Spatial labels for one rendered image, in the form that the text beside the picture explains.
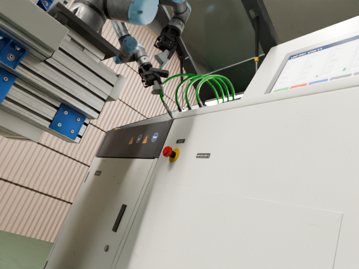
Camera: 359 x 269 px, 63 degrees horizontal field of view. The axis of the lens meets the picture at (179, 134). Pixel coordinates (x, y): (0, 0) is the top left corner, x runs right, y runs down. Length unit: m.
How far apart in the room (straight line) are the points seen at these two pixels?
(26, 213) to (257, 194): 2.97
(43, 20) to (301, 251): 0.75
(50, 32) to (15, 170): 2.58
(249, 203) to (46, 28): 0.63
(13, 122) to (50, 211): 2.53
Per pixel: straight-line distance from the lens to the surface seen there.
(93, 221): 1.33
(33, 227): 3.49
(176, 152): 0.96
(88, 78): 0.98
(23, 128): 1.04
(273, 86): 1.24
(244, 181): 0.70
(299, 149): 0.64
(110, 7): 1.05
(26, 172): 3.34
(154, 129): 1.18
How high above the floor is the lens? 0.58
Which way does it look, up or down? 17 degrees up
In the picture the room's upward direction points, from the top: 21 degrees clockwise
